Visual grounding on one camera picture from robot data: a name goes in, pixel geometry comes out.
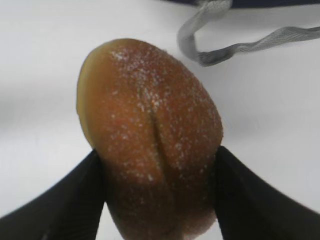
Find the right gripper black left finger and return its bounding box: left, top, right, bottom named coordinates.
left=0, top=151, right=104, bottom=240

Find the brown bread roll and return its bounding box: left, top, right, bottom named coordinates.
left=76, top=38, right=223, bottom=240

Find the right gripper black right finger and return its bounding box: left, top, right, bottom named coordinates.
left=214, top=146, right=320, bottom=240

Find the navy and white lunch bag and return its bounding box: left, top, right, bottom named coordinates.
left=159, top=0, right=320, bottom=67

